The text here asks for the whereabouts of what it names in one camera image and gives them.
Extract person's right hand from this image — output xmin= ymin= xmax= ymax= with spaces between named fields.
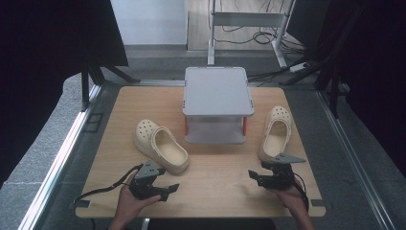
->
xmin=267 ymin=177 xmax=308 ymax=213

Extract black floor cables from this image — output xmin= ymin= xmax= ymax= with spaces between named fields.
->
xmin=213 ymin=0 xmax=309 ymax=56

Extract black stand legs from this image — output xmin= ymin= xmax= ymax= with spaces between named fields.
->
xmin=279 ymin=47 xmax=352 ymax=120

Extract dark curtain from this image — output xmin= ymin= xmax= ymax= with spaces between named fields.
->
xmin=314 ymin=0 xmax=406 ymax=178
xmin=0 ymin=0 xmax=129 ymax=188

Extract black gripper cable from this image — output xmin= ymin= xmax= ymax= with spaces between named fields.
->
xmin=73 ymin=163 xmax=144 ymax=205
xmin=292 ymin=172 xmax=311 ymax=213

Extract black floor socket cover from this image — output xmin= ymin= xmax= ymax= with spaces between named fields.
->
xmin=82 ymin=112 xmax=105 ymax=134

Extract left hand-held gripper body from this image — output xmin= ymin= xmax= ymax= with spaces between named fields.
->
xmin=128 ymin=159 xmax=167 ymax=201

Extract person's left hand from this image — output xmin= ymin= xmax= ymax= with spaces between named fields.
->
xmin=115 ymin=178 xmax=163 ymax=222

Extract black tripod stand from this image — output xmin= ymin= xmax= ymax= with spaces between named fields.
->
xmin=80 ymin=59 xmax=142 ymax=112

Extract white power strip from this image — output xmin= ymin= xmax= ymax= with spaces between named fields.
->
xmin=288 ymin=61 xmax=311 ymax=74

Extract cream clog shoe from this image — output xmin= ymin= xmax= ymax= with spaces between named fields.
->
xmin=133 ymin=119 xmax=191 ymax=176
xmin=258 ymin=105 xmax=293 ymax=165

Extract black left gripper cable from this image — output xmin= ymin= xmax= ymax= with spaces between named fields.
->
xmin=73 ymin=163 xmax=144 ymax=205

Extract white metal stand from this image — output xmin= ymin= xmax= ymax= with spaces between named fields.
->
xmin=207 ymin=0 xmax=297 ymax=69

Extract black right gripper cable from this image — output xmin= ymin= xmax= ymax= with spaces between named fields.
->
xmin=292 ymin=172 xmax=311 ymax=213

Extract grey two-tier shoe rack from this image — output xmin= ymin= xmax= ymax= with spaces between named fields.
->
xmin=182 ymin=66 xmax=256 ymax=146

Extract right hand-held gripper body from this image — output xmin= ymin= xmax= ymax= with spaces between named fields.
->
xmin=260 ymin=152 xmax=307 ymax=190

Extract aluminium rail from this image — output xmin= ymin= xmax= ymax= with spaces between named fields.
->
xmin=315 ymin=90 xmax=397 ymax=230
xmin=18 ymin=83 xmax=103 ymax=230

